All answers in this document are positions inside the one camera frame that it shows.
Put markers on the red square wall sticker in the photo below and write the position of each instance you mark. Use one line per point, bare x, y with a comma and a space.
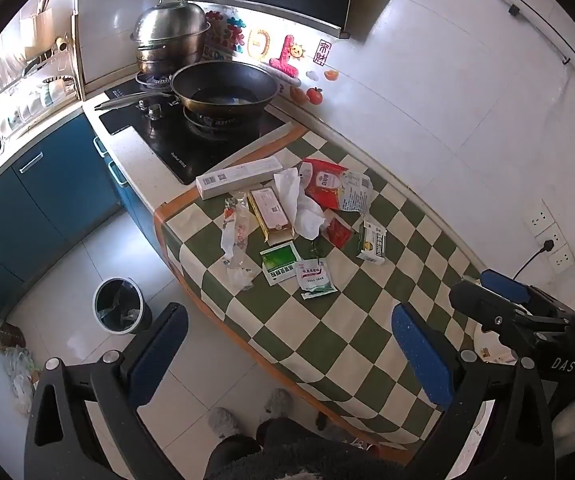
326, 51

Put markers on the orange fruit wall sticker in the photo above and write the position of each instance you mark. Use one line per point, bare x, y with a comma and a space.
314, 95

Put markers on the white round appliance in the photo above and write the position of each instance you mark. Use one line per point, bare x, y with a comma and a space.
492, 347

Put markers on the small red sachet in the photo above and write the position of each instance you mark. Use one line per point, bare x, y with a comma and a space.
340, 232

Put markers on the cooking oil bottle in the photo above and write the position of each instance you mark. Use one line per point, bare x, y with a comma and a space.
2, 332

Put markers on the green white checkered tablecloth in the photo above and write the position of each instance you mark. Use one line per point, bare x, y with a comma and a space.
317, 320

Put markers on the long white cardboard box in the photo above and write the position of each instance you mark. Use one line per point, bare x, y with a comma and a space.
240, 176

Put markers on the black glass gas stove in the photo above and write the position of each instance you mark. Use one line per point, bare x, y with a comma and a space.
177, 145

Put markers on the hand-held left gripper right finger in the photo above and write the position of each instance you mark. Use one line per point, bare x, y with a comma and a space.
420, 355

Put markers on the steel steamer pot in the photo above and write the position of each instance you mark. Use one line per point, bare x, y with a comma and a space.
170, 27

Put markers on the dish rack with dishes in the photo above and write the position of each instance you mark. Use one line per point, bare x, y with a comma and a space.
27, 95

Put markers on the wooden cutting board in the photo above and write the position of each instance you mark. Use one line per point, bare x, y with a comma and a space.
76, 55

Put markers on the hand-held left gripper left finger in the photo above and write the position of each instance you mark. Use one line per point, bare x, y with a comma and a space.
160, 355

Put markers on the red character wall sticker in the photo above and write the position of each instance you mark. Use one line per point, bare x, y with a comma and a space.
285, 57

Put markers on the grey fuzzy slipper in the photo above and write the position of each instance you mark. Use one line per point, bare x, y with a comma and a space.
223, 422
276, 402

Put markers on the white wall bar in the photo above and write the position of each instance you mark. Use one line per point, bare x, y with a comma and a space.
532, 15

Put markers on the blue kitchen cabinet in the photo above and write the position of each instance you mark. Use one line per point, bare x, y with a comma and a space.
42, 185

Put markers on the crumpled white tissue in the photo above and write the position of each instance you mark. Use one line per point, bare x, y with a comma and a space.
302, 215

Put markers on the white sachet with green print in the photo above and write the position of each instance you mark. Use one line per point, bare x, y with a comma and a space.
315, 280

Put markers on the yellow frame wall sticker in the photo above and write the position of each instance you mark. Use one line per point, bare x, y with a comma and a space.
259, 43

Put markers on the white wall socket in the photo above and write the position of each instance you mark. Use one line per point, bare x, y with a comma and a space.
563, 260
553, 237
539, 217

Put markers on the person's dark fleece pants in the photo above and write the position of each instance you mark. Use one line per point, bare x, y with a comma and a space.
287, 450

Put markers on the yellow flat box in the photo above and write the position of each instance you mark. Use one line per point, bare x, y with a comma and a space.
270, 215

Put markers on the clear plastic wrapper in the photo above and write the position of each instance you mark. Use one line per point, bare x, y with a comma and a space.
232, 240

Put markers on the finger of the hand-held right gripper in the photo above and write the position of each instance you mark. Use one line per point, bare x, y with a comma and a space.
477, 302
505, 282

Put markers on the small green white carton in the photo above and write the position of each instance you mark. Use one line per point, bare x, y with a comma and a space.
371, 245

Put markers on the clear plastic bags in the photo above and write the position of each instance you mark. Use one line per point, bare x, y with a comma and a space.
20, 380

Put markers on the red snack packet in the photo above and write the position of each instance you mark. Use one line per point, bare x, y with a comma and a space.
325, 185

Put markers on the dark round trash bin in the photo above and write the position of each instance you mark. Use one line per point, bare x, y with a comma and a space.
117, 305

